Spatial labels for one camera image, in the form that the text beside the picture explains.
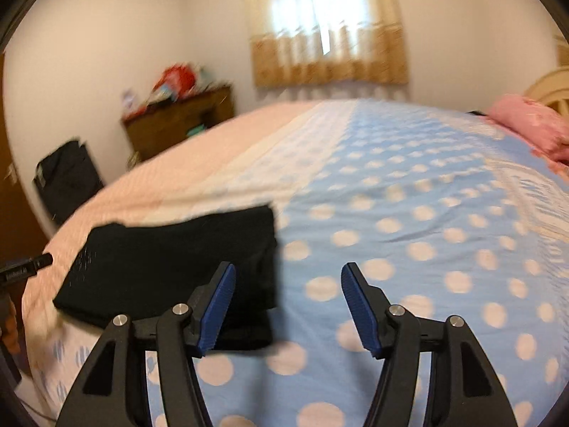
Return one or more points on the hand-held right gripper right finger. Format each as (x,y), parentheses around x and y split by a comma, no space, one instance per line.
(360,311)

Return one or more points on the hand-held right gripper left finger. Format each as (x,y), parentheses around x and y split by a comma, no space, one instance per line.
(218,311)

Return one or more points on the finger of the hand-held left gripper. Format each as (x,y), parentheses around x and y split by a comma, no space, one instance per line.
(26,269)

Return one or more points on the black pants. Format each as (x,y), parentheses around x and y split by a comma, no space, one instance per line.
(178,253)

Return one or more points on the wooden door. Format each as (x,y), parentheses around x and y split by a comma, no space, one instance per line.
(15,178)

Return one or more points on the black folding chair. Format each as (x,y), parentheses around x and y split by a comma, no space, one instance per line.
(69,182)

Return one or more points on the polka dot bedsheet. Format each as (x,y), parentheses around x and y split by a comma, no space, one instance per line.
(400,187)

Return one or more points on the teal box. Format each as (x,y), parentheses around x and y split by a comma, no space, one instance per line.
(196,131)

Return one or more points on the brown wooden desk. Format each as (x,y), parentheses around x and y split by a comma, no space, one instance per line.
(169,124)

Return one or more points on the red gift bag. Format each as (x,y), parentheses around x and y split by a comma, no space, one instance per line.
(178,80)

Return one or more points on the beige patterned curtain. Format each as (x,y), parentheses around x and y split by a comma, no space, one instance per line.
(378,62)

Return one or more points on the pink pillow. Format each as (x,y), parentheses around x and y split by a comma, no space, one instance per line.
(524,120)

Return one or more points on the cream wooden headboard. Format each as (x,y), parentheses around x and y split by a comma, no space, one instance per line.
(551,89)

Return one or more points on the window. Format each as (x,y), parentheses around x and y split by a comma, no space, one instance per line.
(302,9)

